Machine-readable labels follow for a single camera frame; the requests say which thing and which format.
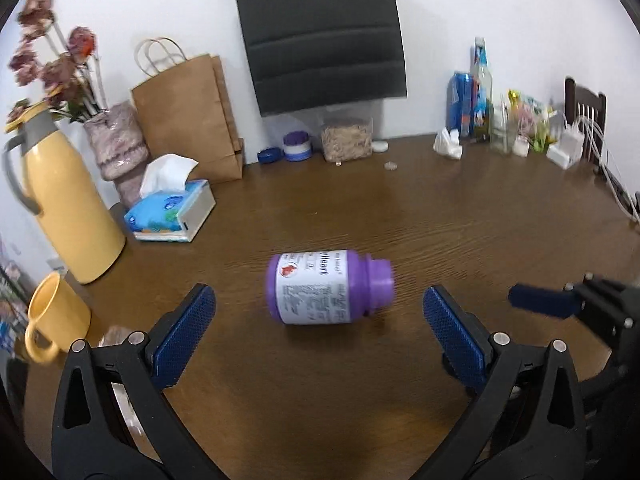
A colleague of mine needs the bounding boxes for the yellow thermos jug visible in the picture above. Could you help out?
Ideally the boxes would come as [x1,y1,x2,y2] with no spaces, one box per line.
[2,102,126,284]

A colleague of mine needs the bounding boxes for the clear drinking glass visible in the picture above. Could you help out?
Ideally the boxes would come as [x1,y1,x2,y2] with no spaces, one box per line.
[489,105,513,155]

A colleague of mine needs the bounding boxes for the purple white small jar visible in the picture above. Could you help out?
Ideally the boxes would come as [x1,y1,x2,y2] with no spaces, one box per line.
[282,131,312,162]

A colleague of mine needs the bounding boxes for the colourful snack packets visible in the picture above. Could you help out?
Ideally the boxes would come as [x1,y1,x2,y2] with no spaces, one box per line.
[506,89,555,153]

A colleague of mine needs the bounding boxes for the crumpled white tissue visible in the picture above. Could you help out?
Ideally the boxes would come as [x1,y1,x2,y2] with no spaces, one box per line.
[433,128,463,160]

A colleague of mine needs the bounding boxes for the dark wooden chair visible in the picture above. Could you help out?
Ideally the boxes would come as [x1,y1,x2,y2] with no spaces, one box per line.
[564,77,606,166]

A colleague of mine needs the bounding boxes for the white round lid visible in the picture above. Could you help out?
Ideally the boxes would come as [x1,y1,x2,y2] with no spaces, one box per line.
[371,140,390,153]

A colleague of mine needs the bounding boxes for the blue bottle lid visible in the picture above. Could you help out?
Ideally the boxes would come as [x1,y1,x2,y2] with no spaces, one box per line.
[257,148,284,165]

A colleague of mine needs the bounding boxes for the clear container of seeds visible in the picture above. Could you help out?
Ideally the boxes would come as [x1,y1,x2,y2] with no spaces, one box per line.
[320,117,373,164]

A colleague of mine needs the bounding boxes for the blue snack package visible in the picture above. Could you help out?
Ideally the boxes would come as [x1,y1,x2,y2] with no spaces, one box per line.
[446,72,474,139]

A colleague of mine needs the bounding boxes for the purple pill bottle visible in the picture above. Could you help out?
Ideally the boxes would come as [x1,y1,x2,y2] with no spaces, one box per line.
[265,249,395,326]

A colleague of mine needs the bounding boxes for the white charging cables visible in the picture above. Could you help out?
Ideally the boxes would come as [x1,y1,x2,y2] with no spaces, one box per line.
[574,114,640,224]

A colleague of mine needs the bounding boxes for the blue tissue box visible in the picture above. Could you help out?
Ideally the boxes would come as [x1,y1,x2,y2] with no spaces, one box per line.
[124,154,216,243]

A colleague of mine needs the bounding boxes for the brown paper bag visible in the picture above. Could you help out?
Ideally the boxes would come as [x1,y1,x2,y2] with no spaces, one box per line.
[131,37,244,184]

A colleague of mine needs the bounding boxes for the black paper bag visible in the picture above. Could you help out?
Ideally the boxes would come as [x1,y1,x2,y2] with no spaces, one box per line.
[236,0,407,116]

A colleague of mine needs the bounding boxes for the yellow mug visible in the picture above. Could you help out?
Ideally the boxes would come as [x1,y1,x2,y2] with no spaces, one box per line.
[25,272,91,364]

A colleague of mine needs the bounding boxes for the white power strip charger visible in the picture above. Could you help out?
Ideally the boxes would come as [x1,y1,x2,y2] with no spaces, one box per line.
[546,115,585,170]

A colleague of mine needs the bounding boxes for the dried pink flowers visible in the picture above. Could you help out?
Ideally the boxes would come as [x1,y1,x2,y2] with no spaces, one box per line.
[9,0,108,124]

